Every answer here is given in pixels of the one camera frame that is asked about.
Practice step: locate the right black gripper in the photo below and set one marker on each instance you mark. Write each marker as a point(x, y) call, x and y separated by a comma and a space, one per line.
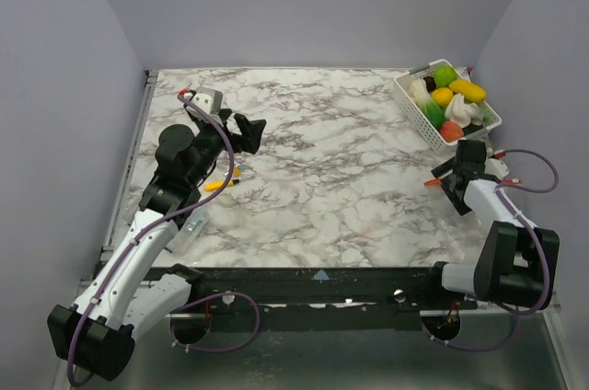
point(452, 179)

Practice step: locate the green cabbage toy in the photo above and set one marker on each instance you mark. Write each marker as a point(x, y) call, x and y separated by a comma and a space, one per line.
point(443, 76)

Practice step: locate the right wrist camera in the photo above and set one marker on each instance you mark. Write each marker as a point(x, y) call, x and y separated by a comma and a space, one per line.
point(495, 166)

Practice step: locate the yellow corn toy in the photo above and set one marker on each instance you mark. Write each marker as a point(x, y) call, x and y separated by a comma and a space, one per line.
point(471, 92)

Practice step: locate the yellow round lemon toy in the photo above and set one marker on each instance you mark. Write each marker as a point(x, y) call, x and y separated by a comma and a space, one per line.
point(442, 96)

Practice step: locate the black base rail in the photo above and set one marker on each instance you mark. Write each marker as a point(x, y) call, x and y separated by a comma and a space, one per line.
point(311, 299)

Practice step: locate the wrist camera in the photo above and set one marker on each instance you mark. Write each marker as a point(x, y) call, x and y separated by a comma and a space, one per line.
point(207, 99)
point(495, 166)

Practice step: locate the white perforated plastic basket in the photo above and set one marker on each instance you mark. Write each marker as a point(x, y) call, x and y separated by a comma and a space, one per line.
point(406, 102)

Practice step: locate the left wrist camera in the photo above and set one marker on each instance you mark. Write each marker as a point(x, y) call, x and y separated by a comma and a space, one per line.
point(207, 99)

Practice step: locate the orange peach toy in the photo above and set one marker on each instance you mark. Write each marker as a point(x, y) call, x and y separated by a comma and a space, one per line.
point(451, 131)

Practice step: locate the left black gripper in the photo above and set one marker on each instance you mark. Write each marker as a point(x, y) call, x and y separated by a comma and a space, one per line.
point(251, 131)

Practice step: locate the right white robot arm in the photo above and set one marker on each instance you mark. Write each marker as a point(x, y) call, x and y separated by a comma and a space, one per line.
point(517, 262)

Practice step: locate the clear plastic screw box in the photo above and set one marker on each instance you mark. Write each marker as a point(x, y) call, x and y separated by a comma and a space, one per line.
point(189, 232)

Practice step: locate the white green bok choy toy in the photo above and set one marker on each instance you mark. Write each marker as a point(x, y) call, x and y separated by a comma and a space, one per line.
point(429, 108)

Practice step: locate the white dumpling toy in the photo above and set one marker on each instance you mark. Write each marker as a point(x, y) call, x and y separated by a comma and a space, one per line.
point(456, 111)

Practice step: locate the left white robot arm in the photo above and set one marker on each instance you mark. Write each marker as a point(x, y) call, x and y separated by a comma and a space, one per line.
point(97, 333)

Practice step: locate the clear zip bag orange zipper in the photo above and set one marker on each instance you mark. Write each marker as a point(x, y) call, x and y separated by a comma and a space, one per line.
point(460, 236)

